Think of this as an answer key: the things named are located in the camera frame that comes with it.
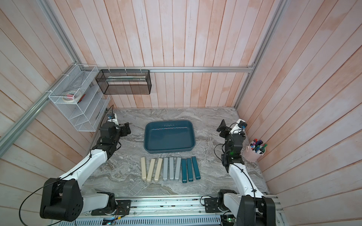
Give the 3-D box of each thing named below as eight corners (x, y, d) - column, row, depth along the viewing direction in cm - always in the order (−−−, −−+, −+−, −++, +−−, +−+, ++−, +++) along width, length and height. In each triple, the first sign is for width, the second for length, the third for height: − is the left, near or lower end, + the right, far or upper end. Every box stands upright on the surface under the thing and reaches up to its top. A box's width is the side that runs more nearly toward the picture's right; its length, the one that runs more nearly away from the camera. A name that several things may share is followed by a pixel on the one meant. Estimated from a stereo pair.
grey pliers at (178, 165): (174, 180, 84) (174, 178, 82) (177, 158, 93) (177, 157, 90) (178, 180, 84) (178, 179, 82) (181, 159, 93) (181, 157, 90)
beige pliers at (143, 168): (143, 180, 84) (142, 179, 82) (141, 159, 93) (140, 157, 91) (146, 179, 84) (146, 178, 82) (145, 158, 93) (144, 156, 91)
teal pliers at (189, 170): (188, 181, 84) (188, 180, 82) (186, 160, 93) (186, 158, 90) (192, 181, 84) (193, 179, 82) (190, 160, 93) (190, 158, 91)
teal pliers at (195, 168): (196, 179, 85) (196, 178, 83) (191, 158, 94) (191, 156, 91) (200, 179, 85) (200, 177, 83) (195, 157, 94) (195, 156, 92)
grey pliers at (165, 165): (162, 181, 83) (162, 179, 81) (164, 159, 92) (163, 157, 90) (167, 181, 83) (166, 179, 81) (168, 159, 92) (167, 157, 90)
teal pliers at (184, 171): (181, 182, 83) (181, 181, 81) (181, 160, 92) (181, 158, 90) (186, 182, 83) (186, 181, 81) (185, 160, 92) (186, 158, 90)
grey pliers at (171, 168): (168, 180, 84) (168, 178, 81) (169, 159, 92) (169, 157, 90) (173, 180, 84) (173, 178, 81) (174, 159, 92) (173, 157, 90)
